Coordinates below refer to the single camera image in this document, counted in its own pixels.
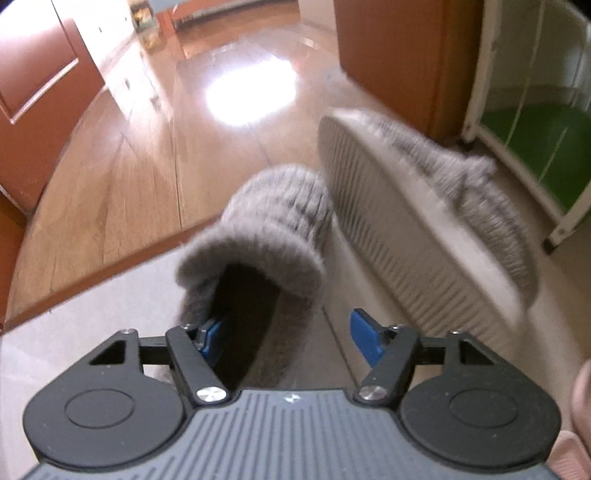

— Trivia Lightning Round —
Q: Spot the white rack with green shelves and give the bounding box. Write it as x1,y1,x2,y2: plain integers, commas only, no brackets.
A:
462,0,591,252

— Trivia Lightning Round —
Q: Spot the grey fuzzy slipper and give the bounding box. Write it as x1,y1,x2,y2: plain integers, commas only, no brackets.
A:
175,165,334,388
318,108,540,342

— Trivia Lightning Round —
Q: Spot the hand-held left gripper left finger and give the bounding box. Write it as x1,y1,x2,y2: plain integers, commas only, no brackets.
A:
88,318,232,407

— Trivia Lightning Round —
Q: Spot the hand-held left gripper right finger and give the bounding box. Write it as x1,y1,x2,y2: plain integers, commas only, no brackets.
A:
351,308,499,407

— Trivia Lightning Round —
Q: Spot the brown wooden door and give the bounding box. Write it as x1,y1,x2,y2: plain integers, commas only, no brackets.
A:
0,0,107,215

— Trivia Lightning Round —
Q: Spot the brown wooden door frame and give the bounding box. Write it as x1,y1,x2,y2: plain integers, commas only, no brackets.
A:
0,0,485,333

